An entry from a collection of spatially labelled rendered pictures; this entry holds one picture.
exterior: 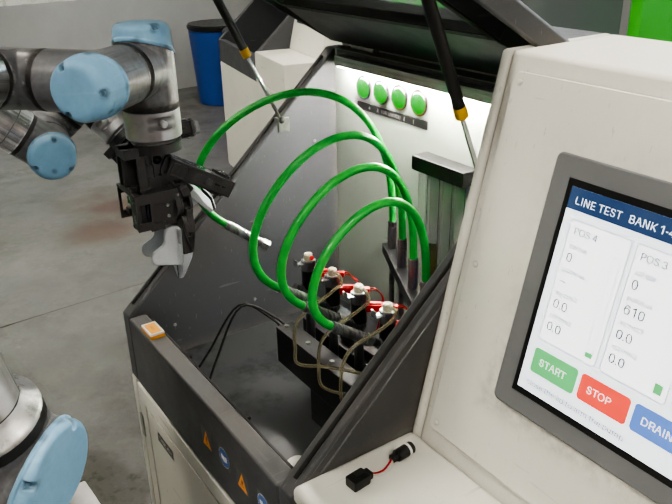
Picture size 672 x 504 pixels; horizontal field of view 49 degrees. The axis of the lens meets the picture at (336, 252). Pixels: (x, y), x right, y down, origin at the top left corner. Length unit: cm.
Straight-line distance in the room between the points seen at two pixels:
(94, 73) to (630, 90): 61
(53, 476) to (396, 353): 52
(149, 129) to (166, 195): 9
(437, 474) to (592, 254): 40
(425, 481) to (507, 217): 39
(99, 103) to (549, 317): 60
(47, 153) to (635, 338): 90
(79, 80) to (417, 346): 60
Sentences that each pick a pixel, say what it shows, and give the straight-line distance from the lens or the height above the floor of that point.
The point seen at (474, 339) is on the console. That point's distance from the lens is 107.
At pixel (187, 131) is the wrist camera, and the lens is 137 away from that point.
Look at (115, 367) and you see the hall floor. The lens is 328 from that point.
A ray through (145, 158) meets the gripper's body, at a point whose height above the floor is 142.
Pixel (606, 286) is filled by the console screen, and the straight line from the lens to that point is 93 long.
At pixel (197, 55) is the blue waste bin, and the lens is 754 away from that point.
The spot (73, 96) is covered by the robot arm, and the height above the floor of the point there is 154.
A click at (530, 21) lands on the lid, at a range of 106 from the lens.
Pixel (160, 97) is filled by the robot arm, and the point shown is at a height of 151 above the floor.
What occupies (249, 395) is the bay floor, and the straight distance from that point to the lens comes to 154.
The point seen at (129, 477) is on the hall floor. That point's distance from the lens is 270.
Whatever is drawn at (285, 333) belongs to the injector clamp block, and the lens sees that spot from 145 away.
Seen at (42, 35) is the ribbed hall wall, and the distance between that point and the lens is 789.
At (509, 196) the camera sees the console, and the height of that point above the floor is 137.
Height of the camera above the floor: 172
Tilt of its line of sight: 25 degrees down
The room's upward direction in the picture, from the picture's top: 1 degrees counter-clockwise
